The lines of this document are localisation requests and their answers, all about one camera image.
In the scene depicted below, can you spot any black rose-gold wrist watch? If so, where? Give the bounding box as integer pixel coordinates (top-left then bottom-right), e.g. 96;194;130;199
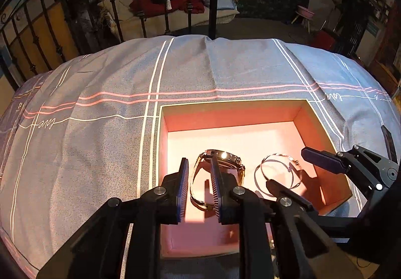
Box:
189;149;245;213

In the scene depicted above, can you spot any silver bangle bracelet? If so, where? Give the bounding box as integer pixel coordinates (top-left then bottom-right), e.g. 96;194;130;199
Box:
253;153;303;198

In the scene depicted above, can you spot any pale green jewelry box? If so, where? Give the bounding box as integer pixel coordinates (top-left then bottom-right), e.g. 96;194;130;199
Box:
156;98;354;260

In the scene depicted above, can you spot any black smartphone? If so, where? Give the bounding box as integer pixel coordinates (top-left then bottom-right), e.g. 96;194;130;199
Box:
381;125;397;163

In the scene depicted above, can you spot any grey striped bed sheet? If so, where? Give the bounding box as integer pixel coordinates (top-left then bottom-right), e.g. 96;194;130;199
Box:
1;35;400;278

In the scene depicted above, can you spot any pink small stool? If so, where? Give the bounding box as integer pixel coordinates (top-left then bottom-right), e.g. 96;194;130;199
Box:
291;6;315;34

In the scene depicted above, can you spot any white hanging swing chair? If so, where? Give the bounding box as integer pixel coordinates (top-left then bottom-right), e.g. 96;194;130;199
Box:
99;0;240;40

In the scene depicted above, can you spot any red cloth on swing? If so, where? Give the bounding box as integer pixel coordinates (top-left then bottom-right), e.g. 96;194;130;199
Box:
129;0;205;18

